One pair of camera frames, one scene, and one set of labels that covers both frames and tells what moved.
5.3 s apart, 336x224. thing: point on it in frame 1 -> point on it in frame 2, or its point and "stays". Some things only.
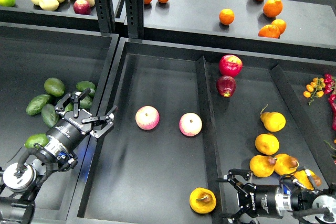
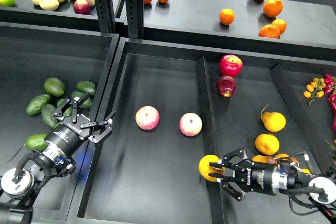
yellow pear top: (273, 121) stays
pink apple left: (147, 117) stays
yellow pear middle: (267, 144) stays
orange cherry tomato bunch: (315, 89) stays
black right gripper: (257, 200) -> (256, 177)
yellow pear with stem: (202, 200) -> (205, 169)
